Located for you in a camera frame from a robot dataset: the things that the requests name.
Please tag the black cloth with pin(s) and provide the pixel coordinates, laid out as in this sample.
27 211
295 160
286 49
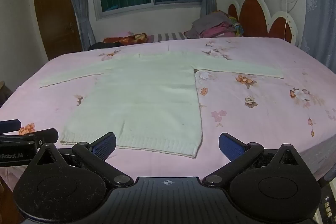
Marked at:
101 46

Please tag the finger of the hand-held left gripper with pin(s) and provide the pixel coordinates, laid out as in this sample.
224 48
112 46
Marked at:
10 125
44 136

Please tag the white knitted sweater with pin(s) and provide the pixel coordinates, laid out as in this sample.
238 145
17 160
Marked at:
147 98

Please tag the pile of folded clothes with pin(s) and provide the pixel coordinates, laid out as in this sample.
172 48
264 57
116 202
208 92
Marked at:
212 26

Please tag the device with yellow buttons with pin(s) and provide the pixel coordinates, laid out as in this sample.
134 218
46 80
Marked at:
328 207

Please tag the pink floral bed sheet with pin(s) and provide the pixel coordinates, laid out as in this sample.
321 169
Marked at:
262 121

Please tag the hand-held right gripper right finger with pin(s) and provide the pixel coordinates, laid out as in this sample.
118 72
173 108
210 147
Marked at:
231 146

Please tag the dark object beside bed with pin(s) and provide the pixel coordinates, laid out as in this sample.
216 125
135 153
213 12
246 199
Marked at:
4 94

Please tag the grey striped cloth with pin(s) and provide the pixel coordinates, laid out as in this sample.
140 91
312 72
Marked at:
168 36

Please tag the red and black blanket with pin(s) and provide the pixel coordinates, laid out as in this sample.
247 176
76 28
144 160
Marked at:
128 39

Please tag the patterned blue wall curtain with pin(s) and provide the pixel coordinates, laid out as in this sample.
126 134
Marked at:
319 16

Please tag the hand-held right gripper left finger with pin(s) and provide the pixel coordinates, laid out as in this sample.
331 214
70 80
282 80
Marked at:
104 146

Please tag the red and white scalloped headboard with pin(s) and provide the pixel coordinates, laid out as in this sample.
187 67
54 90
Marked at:
253 18

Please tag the brown wooden door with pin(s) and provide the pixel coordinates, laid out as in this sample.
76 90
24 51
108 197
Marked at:
56 16

